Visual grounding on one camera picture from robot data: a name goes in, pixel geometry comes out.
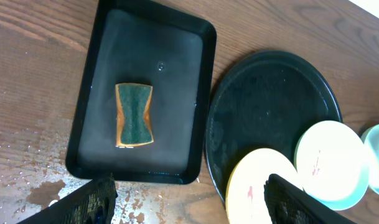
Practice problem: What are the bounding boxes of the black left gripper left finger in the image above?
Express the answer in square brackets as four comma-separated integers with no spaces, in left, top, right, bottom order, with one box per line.
[19,176,118,224]

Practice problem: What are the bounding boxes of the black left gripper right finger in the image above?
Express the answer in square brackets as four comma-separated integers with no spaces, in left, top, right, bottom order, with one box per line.
[264,174,355,224]

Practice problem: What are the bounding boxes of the light green plate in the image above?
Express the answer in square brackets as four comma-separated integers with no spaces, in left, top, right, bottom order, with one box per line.
[361,124,379,195]
[294,121,369,210]

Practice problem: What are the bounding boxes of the orange green sponge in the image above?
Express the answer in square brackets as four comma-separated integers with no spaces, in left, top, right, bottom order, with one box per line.
[115,83,154,147]

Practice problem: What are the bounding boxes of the light green plate top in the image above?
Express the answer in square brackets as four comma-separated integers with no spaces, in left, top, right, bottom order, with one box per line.
[361,124,379,195]

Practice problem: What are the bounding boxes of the round black tray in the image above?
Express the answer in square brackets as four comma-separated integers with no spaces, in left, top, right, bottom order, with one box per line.
[205,50,342,200]

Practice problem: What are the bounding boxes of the rectangular black tray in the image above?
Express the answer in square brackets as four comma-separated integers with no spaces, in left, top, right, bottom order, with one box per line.
[65,1,217,184]

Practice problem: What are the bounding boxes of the yellow plate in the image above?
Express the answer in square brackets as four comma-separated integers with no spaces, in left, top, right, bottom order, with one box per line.
[225,148,302,223]

